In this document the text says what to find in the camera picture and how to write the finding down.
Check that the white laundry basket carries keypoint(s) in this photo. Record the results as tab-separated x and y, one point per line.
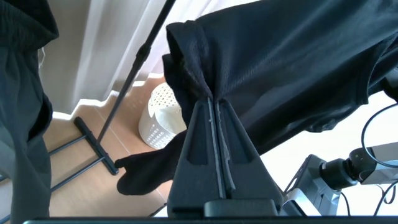
161	124

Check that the black clothes rack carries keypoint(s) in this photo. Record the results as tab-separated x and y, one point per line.
136	65

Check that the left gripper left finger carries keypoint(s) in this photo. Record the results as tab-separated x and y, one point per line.
192	180

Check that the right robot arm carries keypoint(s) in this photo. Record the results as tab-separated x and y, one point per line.
335	174

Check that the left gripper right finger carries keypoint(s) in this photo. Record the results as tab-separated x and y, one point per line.
255	180

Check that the beige curtain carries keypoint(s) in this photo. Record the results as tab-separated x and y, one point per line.
93	46

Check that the black knitted garment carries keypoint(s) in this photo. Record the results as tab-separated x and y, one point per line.
21	109

